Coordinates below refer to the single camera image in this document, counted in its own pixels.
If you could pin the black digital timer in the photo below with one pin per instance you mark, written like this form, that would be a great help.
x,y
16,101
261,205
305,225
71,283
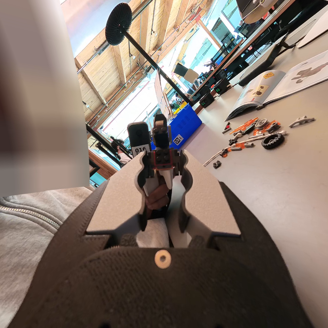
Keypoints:
x,y
206,100
222,86

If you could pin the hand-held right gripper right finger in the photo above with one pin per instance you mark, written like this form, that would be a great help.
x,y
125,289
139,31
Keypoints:
x,y
210,205

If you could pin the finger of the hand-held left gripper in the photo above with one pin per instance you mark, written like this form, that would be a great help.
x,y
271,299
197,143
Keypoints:
x,y
149,185
169,179

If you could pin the blue storage bin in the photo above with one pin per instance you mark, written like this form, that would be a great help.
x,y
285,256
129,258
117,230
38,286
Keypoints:
x,y
184,123

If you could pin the black floor lamp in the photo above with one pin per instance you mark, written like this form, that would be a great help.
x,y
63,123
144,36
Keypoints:
x,y
118,24

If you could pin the black and tan board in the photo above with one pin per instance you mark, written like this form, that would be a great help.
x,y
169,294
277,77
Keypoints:
x,y
185,71

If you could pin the grey zip hoodie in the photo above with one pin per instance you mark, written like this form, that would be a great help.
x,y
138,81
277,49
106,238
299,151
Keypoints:
x,y
25,243

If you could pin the pile of lego pieces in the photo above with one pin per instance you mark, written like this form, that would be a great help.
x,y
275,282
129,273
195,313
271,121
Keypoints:
x,y
261,124

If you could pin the person's left hand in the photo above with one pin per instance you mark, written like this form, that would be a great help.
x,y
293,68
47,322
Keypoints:
x,y
157,197

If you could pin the book stand with black panel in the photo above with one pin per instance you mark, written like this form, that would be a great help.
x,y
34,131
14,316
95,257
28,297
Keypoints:
x,y
315,33

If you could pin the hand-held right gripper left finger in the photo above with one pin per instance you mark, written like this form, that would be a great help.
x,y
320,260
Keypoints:
x,y
115,205

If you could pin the lego instruction booklet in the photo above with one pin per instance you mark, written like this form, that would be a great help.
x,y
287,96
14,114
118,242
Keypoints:
x,y
269,87

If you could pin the knobby black lego wheel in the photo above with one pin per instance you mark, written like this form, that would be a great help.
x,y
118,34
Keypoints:
x,y
266,143

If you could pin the grey curved lego piece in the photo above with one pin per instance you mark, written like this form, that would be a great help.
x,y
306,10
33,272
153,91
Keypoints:
x,y
301,121

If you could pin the picture chart board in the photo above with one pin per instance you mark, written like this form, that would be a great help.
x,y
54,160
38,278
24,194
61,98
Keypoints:
x,y
160,94

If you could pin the grey and black lego model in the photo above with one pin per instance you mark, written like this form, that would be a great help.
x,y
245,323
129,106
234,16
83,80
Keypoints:
x,y
162,158

